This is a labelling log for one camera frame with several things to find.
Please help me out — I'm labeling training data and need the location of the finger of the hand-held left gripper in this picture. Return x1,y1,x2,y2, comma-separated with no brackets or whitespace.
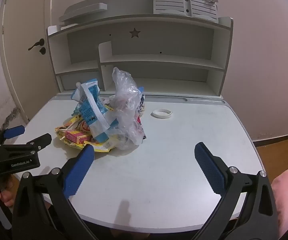
1,133,52,157
0,125,26,145

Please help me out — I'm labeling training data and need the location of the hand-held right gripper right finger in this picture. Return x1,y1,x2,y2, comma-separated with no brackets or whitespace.
194,142,278,240

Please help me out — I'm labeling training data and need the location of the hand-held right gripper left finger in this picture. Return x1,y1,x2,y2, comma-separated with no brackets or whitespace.
12,144,102,240

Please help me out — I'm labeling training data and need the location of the yellow snack packet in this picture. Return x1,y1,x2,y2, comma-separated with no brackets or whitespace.
55,126,114,153

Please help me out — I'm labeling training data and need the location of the small pink box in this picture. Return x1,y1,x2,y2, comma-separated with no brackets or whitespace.
64,129,92,144

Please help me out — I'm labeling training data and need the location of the red label snack packet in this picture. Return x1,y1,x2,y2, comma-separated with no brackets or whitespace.
80,120,92,133

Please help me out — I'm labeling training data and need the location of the blue white paper wrapper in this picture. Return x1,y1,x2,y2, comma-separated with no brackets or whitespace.
79,79,110,137

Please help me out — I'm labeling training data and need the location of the white tape roll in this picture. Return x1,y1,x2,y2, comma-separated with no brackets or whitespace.
152,108,173,119

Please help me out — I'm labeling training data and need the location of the clear plastic bag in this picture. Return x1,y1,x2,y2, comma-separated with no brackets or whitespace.
107,67,147,150

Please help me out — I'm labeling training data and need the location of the person's left hand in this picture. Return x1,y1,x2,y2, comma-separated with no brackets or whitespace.
0,180,16,208

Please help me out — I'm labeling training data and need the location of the grey drawer with white knob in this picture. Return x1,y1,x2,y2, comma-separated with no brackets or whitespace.
60,74,102,91

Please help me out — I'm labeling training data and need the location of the beige door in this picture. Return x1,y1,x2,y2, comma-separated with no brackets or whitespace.
0,0,57,120

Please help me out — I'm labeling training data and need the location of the white desk shelf unit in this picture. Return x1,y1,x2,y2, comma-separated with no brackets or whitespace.
46,16,234,99

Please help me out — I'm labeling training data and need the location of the grey flat tray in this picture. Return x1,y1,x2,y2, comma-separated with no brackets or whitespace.
59,2,108,23

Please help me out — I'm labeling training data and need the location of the grey slotted book stand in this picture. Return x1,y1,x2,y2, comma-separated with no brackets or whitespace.
152,0,219,20

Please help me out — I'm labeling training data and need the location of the dark door handle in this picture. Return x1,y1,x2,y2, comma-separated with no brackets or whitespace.
28,39,45,51

